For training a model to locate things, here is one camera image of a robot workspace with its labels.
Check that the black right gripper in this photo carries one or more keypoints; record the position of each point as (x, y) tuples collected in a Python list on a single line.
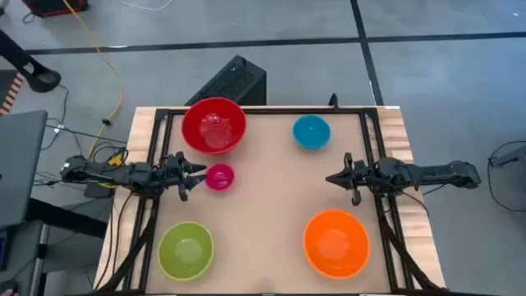
[(361, 176)]

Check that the orange striped mat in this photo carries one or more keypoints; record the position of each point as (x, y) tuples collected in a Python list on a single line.
[(12, 92)]

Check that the large red bowl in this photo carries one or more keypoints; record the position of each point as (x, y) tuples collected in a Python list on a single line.
[(193, 123)]

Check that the grey desk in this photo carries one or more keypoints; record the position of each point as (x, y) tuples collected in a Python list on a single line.
[(70, 255)]

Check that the small blue bowl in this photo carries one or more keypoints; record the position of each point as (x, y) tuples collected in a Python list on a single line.
[(311, 131)]

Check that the grey laptop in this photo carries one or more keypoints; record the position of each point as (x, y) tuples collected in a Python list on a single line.
[(20, 164)]

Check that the large green bowl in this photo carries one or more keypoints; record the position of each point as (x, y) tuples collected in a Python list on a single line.
[(185, 251)]

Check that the black box case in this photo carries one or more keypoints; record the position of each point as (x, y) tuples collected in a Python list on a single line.
[(234, 82)]

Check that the tan table mat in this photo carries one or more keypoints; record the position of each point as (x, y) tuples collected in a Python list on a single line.
[(267, 205)]

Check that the black stand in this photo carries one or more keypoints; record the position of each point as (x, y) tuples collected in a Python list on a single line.
[(41, 78)]

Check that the black clamp mount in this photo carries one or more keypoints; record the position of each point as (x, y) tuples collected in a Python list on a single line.
[(333, 102)]

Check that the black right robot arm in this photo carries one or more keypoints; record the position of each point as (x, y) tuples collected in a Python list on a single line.
[(431, 174)]

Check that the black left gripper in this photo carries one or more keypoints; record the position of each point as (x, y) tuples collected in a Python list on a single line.
[(172, 172)]

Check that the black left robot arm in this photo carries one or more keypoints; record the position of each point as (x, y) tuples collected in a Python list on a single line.
[(123, 174)]

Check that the small pink bowl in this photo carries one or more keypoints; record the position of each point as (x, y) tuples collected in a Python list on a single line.
[(220, 181)]

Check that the red and black box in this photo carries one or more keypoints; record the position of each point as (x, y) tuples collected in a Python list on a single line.
[(53, 6)]

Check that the large orange bowl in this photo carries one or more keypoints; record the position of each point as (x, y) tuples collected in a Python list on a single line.
[(337, 244)]

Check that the black metal table frame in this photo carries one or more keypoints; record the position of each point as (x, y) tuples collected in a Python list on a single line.
[(287, 111)]

